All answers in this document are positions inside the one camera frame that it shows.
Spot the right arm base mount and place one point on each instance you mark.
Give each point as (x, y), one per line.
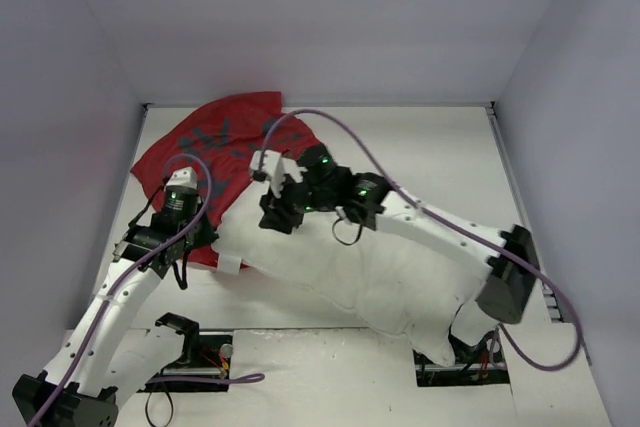
(479, 365)

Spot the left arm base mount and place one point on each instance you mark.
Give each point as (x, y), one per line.
(206, 355)

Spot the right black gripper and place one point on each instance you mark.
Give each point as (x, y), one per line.
(279, 212)

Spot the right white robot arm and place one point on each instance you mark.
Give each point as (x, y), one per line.
(315, 182)

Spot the white pillow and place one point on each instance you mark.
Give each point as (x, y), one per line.
(393, 285)

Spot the red navy pillowcase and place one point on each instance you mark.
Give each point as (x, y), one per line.
(224, 134)

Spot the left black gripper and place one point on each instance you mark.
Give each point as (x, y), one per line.
(175, 205)

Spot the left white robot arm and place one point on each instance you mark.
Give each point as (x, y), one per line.
(90, 379)

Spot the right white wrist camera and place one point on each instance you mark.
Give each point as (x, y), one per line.
(272, 167)

